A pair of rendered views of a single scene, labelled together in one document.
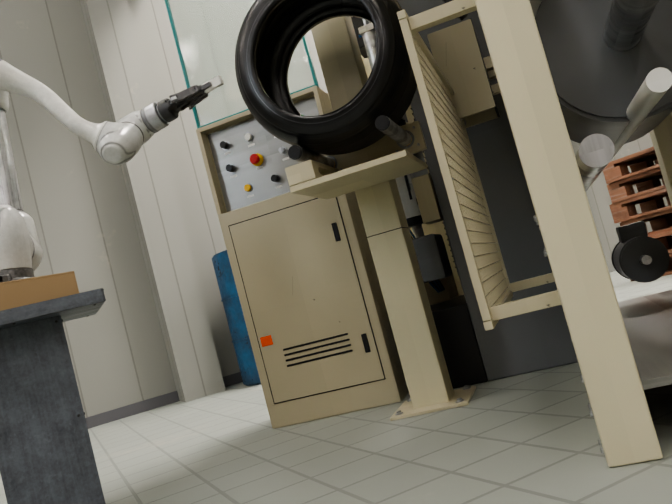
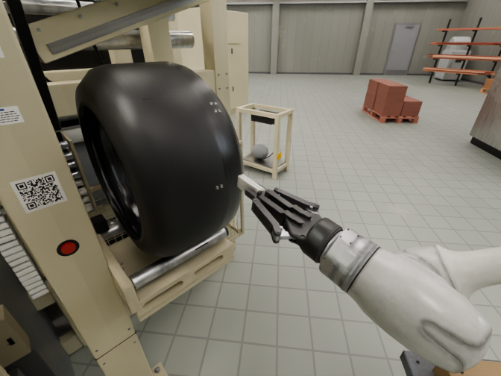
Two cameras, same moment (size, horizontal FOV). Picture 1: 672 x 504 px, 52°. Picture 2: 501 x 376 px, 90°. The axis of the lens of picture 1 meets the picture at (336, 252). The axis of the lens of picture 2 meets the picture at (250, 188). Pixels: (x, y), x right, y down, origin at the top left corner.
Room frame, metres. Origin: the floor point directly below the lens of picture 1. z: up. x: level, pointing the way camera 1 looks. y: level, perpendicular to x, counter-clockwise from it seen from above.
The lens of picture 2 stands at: (2.61, 0.48, 1.50)
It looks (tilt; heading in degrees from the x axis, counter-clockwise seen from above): 30 degrees down; 210
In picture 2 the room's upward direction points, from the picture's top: straight up
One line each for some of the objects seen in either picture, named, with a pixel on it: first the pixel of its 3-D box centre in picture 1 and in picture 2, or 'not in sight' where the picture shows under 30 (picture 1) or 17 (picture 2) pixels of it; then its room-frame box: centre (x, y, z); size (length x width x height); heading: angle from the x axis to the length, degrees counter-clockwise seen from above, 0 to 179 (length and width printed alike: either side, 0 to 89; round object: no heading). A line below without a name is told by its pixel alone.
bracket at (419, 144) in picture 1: (367, 152); (109, 259); (2.34, -0.19, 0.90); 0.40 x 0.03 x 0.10; 73
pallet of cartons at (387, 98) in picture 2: not in sight; (391, 99); (-3.96, 0.28, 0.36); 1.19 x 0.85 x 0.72; 23
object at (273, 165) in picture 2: not in sight; (263, 140); (-0.13, -0.91, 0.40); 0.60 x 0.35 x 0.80; 84
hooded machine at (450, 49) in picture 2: not in sight; (453, 59); (-11.84, 1.93, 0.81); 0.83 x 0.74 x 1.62; 24
